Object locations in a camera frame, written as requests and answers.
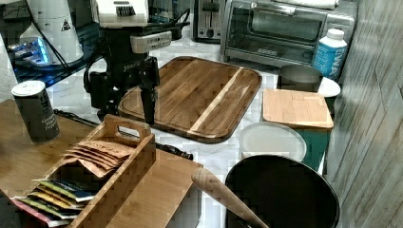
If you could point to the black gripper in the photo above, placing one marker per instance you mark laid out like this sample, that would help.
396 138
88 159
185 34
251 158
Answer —
124 70

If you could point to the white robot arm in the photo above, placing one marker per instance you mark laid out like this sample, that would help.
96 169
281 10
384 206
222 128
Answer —
52 31

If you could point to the brown tea packets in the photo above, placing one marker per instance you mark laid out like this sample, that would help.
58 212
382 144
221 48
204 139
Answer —
98 157

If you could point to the large wooden cutting board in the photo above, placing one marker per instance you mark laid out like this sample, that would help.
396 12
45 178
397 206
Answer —
203 100

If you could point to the bamboo tea bag organizer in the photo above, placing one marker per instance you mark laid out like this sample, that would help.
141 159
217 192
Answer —
113 189

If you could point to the black pepper shaker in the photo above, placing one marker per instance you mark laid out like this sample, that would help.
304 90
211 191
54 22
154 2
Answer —
37 113

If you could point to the black two-slot toaster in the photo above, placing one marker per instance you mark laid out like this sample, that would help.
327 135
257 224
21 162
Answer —
207 20

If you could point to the wooden spoon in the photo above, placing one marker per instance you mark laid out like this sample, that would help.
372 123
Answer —
213 187

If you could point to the colourful tea packets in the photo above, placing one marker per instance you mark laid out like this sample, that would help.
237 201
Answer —
55 202

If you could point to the clear jar white lid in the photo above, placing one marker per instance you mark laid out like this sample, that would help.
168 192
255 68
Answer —
265 138

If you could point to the silver toaster oven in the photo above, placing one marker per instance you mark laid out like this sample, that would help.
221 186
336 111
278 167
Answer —
278 34

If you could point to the dark metal cup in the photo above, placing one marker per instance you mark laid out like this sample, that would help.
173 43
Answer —
300 78

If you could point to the black utensil crock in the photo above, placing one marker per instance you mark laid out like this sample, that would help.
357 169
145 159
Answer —
284 193

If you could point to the blue bottle white cap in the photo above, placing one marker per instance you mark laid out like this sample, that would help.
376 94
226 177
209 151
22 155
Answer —
330 53

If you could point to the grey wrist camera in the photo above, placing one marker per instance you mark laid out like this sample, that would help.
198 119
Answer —
144 44

